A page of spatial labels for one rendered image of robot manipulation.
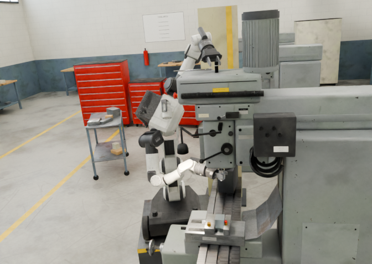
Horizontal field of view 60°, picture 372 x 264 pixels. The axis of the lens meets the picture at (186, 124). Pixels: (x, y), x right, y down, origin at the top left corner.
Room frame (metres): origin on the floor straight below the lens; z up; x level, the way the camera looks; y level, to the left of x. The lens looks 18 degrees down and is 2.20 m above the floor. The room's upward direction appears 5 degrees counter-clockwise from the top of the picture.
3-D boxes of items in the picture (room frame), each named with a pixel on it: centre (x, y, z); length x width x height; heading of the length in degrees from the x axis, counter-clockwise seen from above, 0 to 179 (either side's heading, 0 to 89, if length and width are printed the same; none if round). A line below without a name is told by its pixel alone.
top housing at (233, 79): (1.88, -0.22, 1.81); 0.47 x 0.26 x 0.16; 79
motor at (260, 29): (1.83, -0.45, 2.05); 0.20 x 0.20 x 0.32
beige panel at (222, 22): (3.62, -0.43, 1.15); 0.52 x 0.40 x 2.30; 79
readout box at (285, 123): (1.49, -0.43, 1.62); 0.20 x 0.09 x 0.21; 79
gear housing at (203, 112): (1.87, -0.24, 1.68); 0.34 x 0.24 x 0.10; 79
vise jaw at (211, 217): (1.66, -0.10, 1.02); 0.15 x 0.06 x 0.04; 167
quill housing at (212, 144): (1.88, -0.21, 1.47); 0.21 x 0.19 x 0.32; 169
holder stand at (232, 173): (2.26, -0.30, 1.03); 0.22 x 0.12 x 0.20; 161
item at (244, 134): (1.84, -0.39, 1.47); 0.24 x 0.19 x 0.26; 169
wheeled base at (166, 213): (2.66, 0.16, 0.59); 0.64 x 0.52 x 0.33; 1
